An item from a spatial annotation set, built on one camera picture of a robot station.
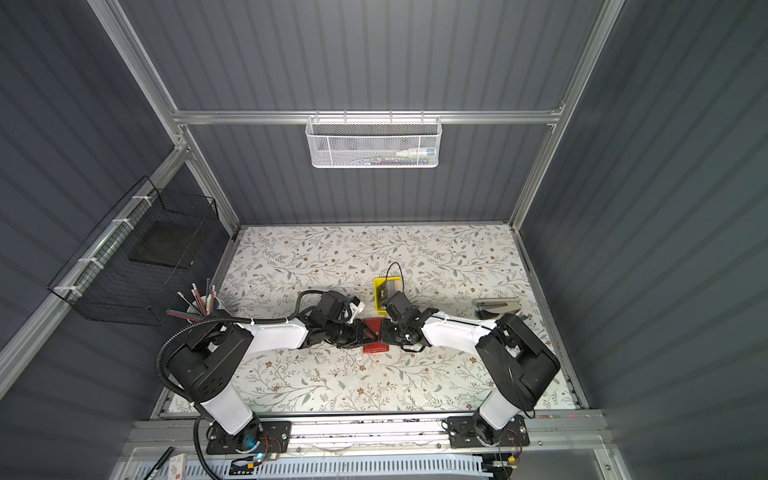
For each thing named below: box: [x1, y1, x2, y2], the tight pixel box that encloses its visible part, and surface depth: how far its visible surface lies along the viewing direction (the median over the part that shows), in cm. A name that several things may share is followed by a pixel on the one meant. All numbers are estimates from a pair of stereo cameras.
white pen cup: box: [186, 295, 221, 323], surface depth 88 cm
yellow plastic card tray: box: [374, 277, 402, 315], surface depth 100 cm
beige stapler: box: [472, 297, 521, 314], surface depth 98 cm
